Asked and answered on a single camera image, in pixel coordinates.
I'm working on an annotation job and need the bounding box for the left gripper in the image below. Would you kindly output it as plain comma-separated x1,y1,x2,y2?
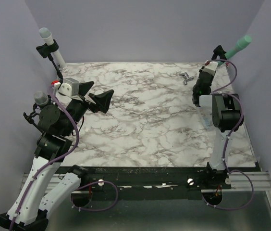
63,81,114,135

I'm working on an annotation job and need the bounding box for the black round-base microphone stand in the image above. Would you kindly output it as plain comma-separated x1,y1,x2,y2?
211,45,227,60

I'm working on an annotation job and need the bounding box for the grey silver microphone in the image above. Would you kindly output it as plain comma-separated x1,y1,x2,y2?
34,91,49,107

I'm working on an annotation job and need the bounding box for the mint green microphone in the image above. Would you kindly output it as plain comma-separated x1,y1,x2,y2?
225,35,252,60

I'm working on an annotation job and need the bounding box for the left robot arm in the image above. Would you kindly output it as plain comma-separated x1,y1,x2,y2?
0,78,114,231

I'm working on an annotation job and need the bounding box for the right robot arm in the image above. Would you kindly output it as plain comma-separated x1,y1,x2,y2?
192,66,244,189

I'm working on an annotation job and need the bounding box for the black left-corner microphone stand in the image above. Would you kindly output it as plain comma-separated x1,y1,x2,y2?
36,40,63,83

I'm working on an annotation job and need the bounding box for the white microphone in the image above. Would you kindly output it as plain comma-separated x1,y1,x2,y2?
39,27,66,68

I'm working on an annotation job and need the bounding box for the silver metal faucet part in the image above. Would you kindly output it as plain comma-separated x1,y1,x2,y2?
179,72,195,85

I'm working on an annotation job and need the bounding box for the clear plastic screw box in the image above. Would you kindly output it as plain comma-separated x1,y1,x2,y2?
197,107,215,131

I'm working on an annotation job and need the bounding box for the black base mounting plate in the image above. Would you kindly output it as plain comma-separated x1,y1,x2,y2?
53,166,232,202

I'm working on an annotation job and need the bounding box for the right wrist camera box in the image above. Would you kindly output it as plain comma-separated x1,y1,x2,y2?
202,61,219,76

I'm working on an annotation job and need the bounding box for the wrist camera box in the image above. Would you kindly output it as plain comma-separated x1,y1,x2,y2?
202,61,219,76
51,77,80,97

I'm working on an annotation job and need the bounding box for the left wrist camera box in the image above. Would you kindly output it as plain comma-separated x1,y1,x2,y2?
51,77,80,97

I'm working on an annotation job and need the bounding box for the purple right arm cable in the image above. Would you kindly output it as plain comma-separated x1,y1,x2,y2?
202,60,255,211

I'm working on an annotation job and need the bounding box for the black shock-mount tripod stand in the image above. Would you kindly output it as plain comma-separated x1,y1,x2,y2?
23,95,52,133

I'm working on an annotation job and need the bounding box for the aluminium rail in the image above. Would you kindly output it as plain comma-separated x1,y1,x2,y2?
21,171,271,193

